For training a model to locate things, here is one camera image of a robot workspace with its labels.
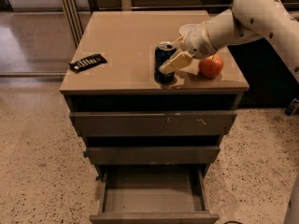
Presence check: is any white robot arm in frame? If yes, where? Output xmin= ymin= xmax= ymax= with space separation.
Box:
xmin=165 ymin=0 xmax=299 ymax=224

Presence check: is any blue pepsi can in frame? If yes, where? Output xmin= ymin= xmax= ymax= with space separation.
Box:
xmin=154 ymin=41 xmax=177 ymax=84

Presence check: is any red apple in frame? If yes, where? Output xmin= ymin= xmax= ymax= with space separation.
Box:
xmin=198 ymin=54 xmax=224 ymax=78

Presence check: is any grey drawer cabinet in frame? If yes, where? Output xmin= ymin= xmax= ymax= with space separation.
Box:
xmin=59 ymin=10 xmax=250 ymax=224

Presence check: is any grey open bottom drawer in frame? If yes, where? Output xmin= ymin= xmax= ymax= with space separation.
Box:
xmin=90 ymin=165 xmax=219 ymax=224

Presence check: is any grey top drawer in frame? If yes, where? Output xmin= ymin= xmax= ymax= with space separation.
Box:
xmin=70 ymin=110 xmax=236 ymax=136

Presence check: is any grey middle drawer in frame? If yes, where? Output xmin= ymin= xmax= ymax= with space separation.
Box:
xmin=84 ymin=146 xmax=220 ymax=165

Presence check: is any black snack bar wrapper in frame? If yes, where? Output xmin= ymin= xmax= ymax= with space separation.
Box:
xmin=69 ymin=53 xmax=107 ymax=73

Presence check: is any white ceramic bowl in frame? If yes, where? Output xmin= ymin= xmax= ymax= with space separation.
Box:
xmin=178 ymin=23 xmax=197 ymax=35

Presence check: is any black object on floor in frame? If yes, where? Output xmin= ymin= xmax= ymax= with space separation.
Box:
xmin=284 ymin=98 xmax=299 ymax=116

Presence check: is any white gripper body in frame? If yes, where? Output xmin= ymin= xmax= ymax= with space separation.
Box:
xmin=183 ymin=21 xmax=218 ymax=60

